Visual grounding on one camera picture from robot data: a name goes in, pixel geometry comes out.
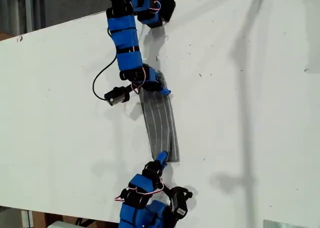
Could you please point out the black camera box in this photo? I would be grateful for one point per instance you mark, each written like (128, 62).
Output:
(180, 203)
(115, 96)

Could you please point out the grey metal pole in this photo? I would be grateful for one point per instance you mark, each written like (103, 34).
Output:
(28, 10)

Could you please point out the white table leg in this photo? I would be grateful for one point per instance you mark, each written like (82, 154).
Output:
(27, 219)

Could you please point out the white box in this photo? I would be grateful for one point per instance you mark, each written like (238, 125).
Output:
(62, 224)

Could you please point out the grey striped square towel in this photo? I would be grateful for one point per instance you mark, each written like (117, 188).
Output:
(161, 123)

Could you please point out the black camera stalk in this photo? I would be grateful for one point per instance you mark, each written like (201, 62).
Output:
(168, 191)
(132, 88)

